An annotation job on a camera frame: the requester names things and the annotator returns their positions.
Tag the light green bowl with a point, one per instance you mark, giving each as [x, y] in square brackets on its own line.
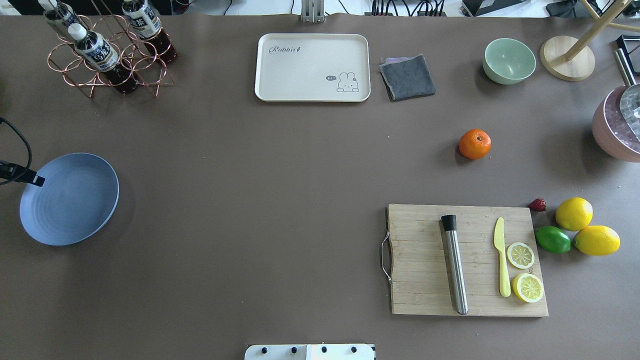
[507, 61]

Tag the green lime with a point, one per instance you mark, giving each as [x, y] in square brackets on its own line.
[553, 239]

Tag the steel muddler black tip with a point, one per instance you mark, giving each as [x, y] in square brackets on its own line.
[449, 223]

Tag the yellow plastic knife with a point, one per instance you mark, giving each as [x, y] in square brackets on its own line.
[499, 245]

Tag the whole lemon upper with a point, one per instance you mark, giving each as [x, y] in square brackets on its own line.
[574, 214]

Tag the bamboo cutting board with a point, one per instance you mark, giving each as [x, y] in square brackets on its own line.
[420, 278]

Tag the whole lemon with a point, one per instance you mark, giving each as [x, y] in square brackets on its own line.
[574, 214]
[597, 240]

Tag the tea bottle front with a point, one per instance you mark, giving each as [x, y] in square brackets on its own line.
[99, 53]

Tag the blue round plate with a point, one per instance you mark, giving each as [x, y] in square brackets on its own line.
[79, 196]

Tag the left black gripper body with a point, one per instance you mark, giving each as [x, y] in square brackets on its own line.
[28, 176]

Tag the tea bottle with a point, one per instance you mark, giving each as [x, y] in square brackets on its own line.
[99, 53]
[60, 16]
[147, 25]

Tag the cream rabbit tray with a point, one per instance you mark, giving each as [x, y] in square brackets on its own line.
[312, 67]

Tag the whole lemon lower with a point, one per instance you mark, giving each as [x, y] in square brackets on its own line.
[597, 240]

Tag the pink bowl with ice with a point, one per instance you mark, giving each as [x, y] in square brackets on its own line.
[610, 130]

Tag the copper wire bottle rack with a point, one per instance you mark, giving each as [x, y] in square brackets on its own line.
[123, 50]

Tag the lemon slice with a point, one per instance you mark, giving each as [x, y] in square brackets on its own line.
[520, 255]
[528, 288]

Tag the grey folded cloth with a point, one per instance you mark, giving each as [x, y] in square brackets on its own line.
[407, 77]

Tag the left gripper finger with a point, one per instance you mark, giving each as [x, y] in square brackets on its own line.
[32, 178]

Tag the tea bottle back right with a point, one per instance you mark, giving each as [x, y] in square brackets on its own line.
[147, 25]

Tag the tea bottle back left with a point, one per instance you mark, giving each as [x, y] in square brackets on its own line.
[60, 16]

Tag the wooden cup stand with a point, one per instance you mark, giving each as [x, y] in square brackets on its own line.
[570, 59]

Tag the orange fruit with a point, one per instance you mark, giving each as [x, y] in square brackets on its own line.
[475, 144]

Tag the small red strawberry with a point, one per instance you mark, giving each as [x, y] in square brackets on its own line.
[538, 205]

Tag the lemon slice upper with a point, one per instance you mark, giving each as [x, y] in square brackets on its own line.
[520, 255]

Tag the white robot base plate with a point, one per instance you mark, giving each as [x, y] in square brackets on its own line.
[322, 351]

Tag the lemon slice lower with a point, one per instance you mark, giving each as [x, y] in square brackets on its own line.
[528, 288]

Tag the metal ice scoop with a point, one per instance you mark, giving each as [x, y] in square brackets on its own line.
[629, 103]

